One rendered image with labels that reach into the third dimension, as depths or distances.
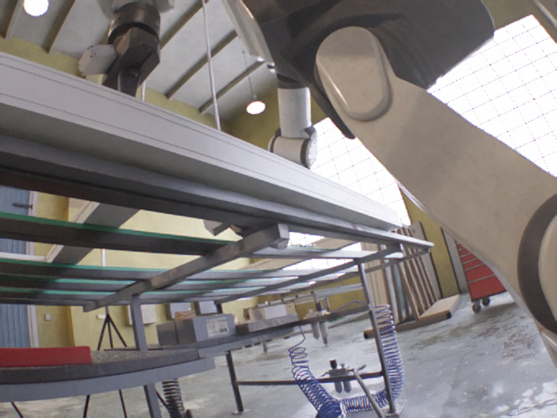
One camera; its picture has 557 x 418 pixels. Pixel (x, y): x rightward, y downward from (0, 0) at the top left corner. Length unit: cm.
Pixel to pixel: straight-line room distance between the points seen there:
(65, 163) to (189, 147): 17
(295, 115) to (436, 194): 60
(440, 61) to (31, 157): 50
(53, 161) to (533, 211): 50
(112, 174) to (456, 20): 48
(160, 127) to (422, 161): 32
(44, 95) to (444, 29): 48
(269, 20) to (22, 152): 39
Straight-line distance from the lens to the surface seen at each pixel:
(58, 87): 39
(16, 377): 70
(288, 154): 88
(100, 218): 62
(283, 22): 50
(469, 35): 46
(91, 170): 39
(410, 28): 44
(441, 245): 761
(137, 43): 46
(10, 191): 748
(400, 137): 33
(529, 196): 34
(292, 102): 86
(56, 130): 38
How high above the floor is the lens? 64
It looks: 19 degrees up
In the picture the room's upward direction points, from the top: 13 degrees counter-clockwise
